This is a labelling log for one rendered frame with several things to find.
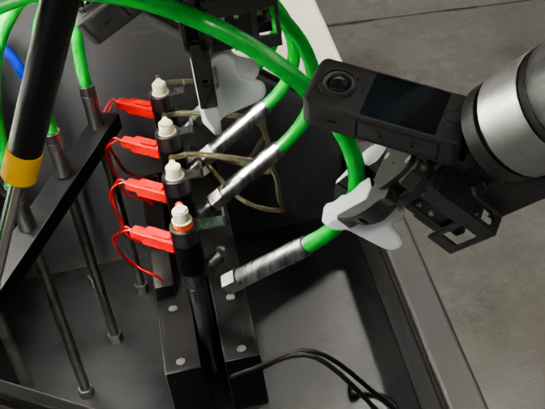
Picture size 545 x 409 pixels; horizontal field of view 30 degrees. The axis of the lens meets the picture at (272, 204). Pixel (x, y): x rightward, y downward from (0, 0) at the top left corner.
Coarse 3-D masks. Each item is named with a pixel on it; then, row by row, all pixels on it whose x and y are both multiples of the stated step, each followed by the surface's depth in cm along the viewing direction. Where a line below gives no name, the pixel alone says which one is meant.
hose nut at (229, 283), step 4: (236, 268) 91; (228, 272) 90; (232, 272) 90; (224, 276) 91; (228, 276) 90; (232, 276) 90; (224, 280) 91; (228, 280) 90; (232, 280) 90; (224, 284) 90; (228, 284) 90; (232, 284) 90; (236, 284) 90; (224, 288) 91; (228, 288) 90; (232, 288) 90; (236, 288) 90; (240, 288) 90; (228, 292) 91; (232, 292) 91
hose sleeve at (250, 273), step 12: (300, 240) 86; (276, 252) 87; (288, 252) 86; (300, 252) 86; (312, 252) 86; (252, 264) 89; (264, 264) 88; (276, 264) 87; (288, 264) 87; (240, 276) 89; (252, 276) 89; (264, 276) 89
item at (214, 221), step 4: (220, 216) 100; (196, 220) 99; (200, 220) 99; (204, 220) 99; (208, 220) 99; (212, 220) 99; (216, 220) 99; (220, 220) 99; (200, 224) 99; (204, 224) 99; (208, 224) 99; (212, 224) 99; (216, 224) 99; (220, 224) 99; (196, 228) 98; (200, 228) 98; (204, 228) 99; (208, 228) 99
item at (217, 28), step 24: (0, 0) 76; (24, 0) 75; (96, 0) 74; (120, 0) 73; (144, 0) 73; (168, 0) 73; (192, 24) 73; (216, 24) 73; (240, 48) 74; (264, 48) 74; (288, 72) 74; (360, 168) 79; (312, 240) 85
